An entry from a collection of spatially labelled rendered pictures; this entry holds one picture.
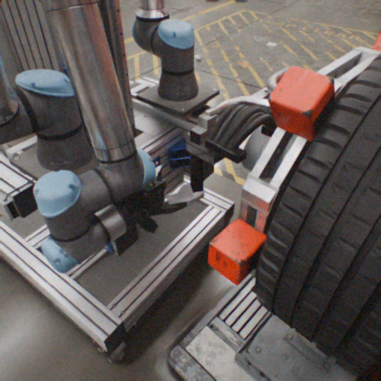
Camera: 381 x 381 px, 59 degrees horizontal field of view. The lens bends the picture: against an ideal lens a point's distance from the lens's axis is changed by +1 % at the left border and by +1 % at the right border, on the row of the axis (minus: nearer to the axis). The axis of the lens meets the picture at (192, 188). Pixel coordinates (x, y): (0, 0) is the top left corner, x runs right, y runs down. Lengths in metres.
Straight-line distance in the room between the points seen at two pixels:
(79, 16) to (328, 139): 0.40
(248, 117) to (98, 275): 0.98
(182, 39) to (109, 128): 0.62
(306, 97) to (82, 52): 0.34
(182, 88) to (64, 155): 0.49
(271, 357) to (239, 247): 0.69
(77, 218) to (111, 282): 0.82
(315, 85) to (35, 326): 1.44
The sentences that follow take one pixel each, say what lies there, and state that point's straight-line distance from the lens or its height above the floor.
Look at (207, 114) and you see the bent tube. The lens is 0.74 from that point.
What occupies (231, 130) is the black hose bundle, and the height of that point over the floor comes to 1.01.
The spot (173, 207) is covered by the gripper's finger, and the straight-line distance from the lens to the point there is 0.75.
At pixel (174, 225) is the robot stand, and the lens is 1.56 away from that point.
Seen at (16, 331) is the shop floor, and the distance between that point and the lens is 1.68.
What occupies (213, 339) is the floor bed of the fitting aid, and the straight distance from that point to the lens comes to 1.41.
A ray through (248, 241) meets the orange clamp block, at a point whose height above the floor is 0.89.
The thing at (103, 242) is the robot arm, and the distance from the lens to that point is 0.69.
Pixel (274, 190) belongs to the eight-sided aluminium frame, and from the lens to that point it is 0.60.
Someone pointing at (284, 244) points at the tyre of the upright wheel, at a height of 0.94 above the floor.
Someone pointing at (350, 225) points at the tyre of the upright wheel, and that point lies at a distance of 0.52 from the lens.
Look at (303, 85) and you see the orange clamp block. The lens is 0.55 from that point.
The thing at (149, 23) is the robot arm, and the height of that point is 1.04.
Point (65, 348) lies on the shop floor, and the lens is 1.57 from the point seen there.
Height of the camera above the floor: 1.37
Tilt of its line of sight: 42 degrees down
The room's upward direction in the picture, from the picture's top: straight up
